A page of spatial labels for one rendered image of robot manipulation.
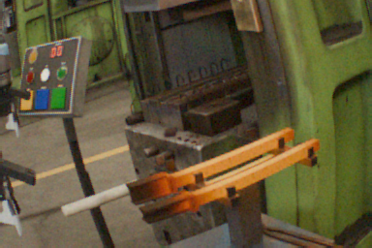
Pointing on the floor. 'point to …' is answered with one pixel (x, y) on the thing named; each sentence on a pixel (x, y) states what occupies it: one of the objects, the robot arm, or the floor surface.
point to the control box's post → (85, 179)
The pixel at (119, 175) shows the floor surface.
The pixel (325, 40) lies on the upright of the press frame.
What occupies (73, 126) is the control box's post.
